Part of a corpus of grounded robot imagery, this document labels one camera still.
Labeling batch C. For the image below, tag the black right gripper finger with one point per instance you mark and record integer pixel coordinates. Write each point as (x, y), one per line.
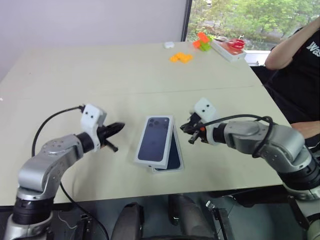
(189, 124)
(192, 129)

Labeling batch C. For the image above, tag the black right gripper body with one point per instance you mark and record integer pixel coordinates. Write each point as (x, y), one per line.
(202, 133)

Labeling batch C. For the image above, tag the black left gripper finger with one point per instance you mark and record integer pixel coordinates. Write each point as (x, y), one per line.
(117, 131)
(117, 125)

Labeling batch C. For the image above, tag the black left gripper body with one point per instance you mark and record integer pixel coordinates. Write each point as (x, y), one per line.
(105, 133)

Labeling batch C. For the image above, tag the white phone box lid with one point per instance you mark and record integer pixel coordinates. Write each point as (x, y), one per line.
(155, 140)

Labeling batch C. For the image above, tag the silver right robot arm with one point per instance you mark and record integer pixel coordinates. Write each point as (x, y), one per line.
(275, 140)

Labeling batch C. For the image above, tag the person's bare forearm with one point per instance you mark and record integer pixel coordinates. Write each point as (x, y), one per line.
(282, 52)

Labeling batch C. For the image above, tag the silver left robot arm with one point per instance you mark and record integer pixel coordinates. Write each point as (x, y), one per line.
(50, 155)

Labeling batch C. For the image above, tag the white phone box base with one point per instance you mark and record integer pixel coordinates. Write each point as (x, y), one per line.
(172, 171)

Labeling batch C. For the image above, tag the flat white box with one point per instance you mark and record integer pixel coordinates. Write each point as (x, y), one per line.
(230, 56)

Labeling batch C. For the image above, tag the dark smartphone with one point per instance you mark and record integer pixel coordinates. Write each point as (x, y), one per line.
(173, 157)

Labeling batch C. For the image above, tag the yellow-orange toy block cluster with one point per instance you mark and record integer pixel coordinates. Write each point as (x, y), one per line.
(182, 58)

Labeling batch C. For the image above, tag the dark rounded shape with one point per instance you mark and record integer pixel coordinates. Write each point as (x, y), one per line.
(185, 210)
(128, 220)

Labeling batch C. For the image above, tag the green toy block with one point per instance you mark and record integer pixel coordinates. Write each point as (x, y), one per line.
(206, 46)

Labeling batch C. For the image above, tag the small orange toy block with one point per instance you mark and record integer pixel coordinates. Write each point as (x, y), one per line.
(196, 44)

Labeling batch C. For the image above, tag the white earbuds case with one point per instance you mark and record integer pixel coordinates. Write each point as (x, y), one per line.
(169, 45)

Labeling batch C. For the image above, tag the large orange toy block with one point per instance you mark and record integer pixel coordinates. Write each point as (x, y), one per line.
(202, 37)

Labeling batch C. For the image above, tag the red scissors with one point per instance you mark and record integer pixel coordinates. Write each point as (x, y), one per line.
(236, 43)

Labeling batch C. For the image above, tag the white windowsill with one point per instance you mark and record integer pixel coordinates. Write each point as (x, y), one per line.
(255, 56)

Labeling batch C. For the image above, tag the person in black shirt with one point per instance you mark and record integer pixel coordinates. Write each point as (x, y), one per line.
(300, 82)

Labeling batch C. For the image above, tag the green trees outside window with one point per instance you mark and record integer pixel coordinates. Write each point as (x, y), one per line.
(250, 15)

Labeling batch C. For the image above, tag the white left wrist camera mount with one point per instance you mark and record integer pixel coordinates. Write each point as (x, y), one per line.
(91, 116)

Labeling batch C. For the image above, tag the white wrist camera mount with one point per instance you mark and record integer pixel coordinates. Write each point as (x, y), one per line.
(205, 107)
(91, 116)

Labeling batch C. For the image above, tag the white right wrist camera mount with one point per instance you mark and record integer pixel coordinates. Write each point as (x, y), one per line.
(205, 107)

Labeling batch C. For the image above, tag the black metal bracket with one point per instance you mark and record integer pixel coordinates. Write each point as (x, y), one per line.
(225, 222)

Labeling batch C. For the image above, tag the black window frame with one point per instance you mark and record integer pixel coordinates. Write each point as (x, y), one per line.
(186, 20)

